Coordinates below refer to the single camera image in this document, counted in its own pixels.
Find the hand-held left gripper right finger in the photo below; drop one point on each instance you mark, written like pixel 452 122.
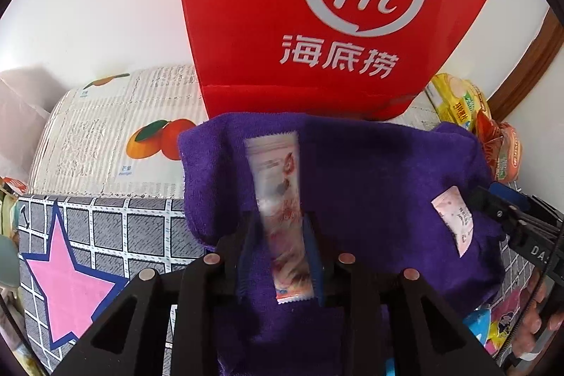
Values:
pixel 315 257

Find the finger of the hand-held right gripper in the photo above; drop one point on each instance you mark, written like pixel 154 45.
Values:
pixel 511 193
pixel 493 206

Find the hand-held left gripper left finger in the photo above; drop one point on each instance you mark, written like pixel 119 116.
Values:
pixel 246 266

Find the small pale pink packet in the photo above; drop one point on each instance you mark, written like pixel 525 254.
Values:
pixel 454 222

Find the long white pink snack stick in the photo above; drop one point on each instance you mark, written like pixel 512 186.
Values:
pixel 275 191

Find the person's right hand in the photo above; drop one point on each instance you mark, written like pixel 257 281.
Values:
pixel 535 314

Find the orange chips bag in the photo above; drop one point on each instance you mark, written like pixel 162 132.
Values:
pixel 502 147

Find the pink snack packet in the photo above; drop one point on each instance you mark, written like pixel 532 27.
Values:
pixel 502 314

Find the light blue packet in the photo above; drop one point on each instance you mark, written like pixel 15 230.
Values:
pixel 478 321

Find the yellow chips bag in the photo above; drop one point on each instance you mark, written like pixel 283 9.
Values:
pixel 458 98

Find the purple towel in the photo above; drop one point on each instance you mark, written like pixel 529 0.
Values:
pixel 374 164

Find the grey grid star blanket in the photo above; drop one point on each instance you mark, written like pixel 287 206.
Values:
pixel 110 235

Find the brown wooden door frame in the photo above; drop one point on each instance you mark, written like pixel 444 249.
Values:
pixel 524 67

